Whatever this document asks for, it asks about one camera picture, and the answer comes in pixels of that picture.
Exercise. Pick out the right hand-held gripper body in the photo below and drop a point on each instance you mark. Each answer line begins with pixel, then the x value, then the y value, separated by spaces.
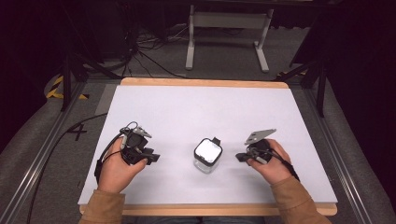
pixel 259 143

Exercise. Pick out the white table mat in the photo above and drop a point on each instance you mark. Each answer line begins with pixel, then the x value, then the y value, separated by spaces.
pixel 205 124

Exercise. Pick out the person's left hand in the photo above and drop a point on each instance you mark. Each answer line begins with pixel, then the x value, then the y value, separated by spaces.
pixel 120 169

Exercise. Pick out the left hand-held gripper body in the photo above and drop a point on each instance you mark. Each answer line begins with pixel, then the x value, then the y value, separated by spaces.
pixel 134 146

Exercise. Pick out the yellow black hazard tape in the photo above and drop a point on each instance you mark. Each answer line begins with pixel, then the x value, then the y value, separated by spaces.
pixel 60 90

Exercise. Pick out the person's right hand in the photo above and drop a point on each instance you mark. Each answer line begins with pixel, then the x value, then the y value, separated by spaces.
pixel 274 165

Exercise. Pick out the white metal table frame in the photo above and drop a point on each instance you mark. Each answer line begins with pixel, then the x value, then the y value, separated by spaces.
pixel 229 34

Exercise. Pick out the black tripod stand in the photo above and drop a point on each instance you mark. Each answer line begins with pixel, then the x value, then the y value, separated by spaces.
pixel 79 62
pixel 311 77

